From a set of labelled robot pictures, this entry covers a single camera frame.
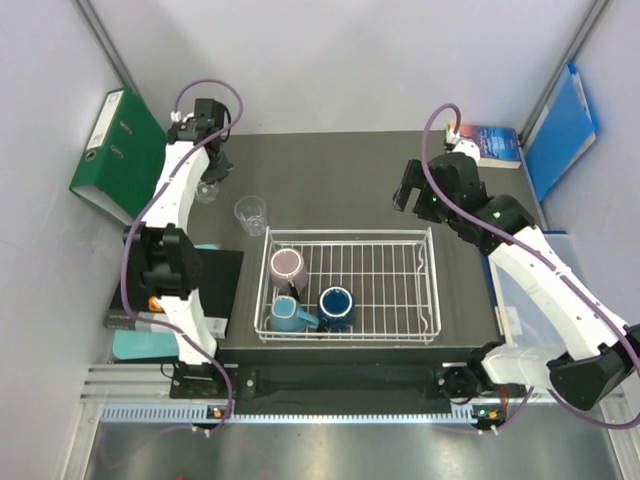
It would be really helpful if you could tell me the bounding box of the clear faceted glass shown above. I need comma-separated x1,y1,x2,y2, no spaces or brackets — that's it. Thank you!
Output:
195,181,220,204
234,195,268,237

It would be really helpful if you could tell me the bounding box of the pink mug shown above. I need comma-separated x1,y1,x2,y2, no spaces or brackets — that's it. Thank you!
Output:
268,248,309,294

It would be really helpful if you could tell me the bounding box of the dark blue mug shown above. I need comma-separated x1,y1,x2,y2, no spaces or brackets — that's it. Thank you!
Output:
317,286,356,332

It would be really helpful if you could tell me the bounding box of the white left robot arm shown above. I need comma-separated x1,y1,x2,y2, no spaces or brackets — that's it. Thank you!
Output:
120,98,234,397

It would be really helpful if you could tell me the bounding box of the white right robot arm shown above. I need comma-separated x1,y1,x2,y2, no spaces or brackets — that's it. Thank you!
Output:
392,152,639,412

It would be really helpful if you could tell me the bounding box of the paperback book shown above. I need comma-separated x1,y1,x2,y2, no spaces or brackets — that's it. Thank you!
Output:
459,125,522,169

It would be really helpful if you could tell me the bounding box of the black book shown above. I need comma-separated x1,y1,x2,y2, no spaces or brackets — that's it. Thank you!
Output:
103,245,244,339

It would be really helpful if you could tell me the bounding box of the blue folder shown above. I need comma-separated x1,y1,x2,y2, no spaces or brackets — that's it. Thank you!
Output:
525,63,599,202

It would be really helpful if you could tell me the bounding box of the orange key tag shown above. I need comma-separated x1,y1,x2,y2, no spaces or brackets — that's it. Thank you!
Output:
148,296,163,313

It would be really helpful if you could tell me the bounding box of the light blue mug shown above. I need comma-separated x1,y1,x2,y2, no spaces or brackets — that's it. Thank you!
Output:
270,295,320,333

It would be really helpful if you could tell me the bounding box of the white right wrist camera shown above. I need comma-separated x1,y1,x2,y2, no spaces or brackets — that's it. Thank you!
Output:
444,123,481,163

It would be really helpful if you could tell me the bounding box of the green ring binder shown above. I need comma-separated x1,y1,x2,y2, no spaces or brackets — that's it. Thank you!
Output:
69,87,167,225

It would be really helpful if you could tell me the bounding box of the white wire dish rack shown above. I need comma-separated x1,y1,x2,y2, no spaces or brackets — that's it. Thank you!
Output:
253,228,442,346

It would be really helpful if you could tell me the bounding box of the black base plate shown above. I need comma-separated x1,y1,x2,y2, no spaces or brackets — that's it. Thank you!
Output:
168,344,506,416

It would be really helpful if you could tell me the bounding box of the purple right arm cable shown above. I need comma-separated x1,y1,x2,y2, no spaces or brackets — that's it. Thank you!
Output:
422,103,640,430

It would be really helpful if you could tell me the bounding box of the white cable duct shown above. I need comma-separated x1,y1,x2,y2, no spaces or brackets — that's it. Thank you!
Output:
100,403,477,425

